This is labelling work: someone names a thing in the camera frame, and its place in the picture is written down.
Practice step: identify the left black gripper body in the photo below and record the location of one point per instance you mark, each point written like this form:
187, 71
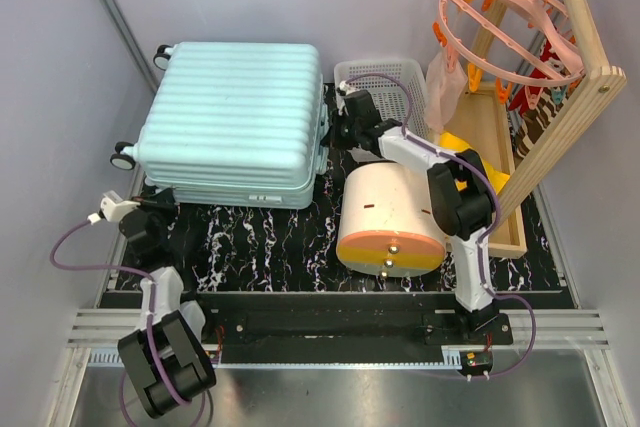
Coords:
161, 214

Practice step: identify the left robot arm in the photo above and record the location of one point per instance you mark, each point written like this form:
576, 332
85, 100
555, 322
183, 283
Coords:
163, 357

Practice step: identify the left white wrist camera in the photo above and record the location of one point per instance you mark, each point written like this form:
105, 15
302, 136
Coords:
112, 208

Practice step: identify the light blue hard-shell suitcase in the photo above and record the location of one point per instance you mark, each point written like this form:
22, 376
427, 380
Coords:
234, 124

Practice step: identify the white round drum box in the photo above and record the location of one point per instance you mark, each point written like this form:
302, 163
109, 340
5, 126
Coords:
386, 225

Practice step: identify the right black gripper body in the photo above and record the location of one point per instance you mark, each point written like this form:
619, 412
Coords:
345, 132

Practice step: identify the black marble pattern mat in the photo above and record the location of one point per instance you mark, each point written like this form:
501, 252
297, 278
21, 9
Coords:
228, 249

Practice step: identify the translucent pink plastic bag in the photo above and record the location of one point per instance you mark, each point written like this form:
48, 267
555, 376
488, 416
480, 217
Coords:
444, 86

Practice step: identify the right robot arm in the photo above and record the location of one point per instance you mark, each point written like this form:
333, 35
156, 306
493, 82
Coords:
463, 204

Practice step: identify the pink round clip hanger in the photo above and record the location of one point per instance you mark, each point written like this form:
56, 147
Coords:
526, 43

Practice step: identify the white perforated plastic basket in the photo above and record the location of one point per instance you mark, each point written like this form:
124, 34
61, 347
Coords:
397, 85

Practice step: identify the brown striped cloth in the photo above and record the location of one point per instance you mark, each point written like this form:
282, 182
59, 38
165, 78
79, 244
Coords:
534, 123

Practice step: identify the wooden tray base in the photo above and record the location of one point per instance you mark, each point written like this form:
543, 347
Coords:
481, 120

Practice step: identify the wooden hanger rack frame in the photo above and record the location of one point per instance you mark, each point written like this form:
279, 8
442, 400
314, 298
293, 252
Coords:
600, 84

